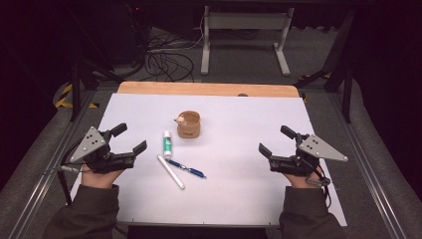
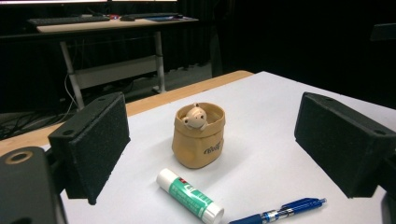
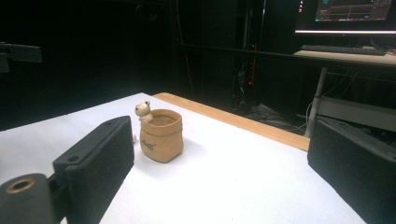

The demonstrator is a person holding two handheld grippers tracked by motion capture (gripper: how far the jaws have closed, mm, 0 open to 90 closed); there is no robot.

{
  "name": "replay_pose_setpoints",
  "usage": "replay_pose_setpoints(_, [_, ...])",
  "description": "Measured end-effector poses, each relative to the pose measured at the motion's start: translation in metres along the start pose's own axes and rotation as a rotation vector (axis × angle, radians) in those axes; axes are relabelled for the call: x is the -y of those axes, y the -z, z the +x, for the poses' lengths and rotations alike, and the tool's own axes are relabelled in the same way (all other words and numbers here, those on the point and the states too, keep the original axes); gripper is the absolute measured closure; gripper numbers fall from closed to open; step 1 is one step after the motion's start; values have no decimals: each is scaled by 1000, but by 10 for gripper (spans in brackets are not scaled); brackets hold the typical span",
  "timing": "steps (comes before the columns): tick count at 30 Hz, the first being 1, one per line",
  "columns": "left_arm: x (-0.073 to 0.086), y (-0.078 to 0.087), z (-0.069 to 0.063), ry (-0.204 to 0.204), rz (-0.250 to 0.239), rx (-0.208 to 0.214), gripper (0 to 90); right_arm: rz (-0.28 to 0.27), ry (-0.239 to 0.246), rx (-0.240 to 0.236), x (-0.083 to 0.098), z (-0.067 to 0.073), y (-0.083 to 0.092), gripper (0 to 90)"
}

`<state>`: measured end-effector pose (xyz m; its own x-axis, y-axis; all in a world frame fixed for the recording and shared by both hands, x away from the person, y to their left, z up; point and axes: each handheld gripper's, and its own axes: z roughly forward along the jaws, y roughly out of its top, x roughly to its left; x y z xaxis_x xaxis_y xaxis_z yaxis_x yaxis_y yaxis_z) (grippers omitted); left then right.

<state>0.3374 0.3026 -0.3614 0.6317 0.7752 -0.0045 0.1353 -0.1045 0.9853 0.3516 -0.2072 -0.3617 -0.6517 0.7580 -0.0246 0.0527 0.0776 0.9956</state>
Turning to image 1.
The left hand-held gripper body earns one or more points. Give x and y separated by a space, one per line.
99 159

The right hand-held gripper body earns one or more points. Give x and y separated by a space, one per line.
298 162

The white green glue stick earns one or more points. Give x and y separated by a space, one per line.
167 144

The white pen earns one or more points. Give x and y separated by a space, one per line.
170 172

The blue pen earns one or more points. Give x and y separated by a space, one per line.
185 169

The wooden pen holder cup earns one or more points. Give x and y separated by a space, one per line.
189 127

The person's right hand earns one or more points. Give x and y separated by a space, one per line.
300 181

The person's left hand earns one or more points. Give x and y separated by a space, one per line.
99 179

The white board sheet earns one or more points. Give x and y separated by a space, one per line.
232 159

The black metal stand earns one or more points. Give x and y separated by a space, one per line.
76 86
346 86

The yellow black hazard tape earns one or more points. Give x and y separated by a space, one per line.
64 98

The metal floor rail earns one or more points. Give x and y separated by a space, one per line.
53 172
368 172

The grey metal desk frame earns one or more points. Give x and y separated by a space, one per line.
245 21

